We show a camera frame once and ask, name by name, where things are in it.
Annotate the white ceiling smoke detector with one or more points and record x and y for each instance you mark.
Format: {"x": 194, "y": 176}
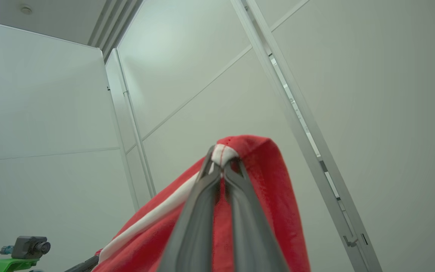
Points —
{"x": 26, "y": 10}

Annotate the grey partition post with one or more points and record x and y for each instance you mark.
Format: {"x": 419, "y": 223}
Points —
{"x": 127, "y": 124}
{"x": 300, "y": 124}

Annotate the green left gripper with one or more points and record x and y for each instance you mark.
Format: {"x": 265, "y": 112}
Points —
{"x": 10, "y": 265}

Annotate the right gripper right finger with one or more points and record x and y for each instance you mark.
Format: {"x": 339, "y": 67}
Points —
{"x": 251, "y": 234}

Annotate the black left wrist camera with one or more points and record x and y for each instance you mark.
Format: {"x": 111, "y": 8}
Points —
{"x": 30, "y": 247}

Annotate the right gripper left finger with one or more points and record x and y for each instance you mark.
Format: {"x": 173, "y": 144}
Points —
{"x": 196, "y": 226}

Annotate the dark red shirt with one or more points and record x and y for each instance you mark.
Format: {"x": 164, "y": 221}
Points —
{"x": 274, "y": 189}

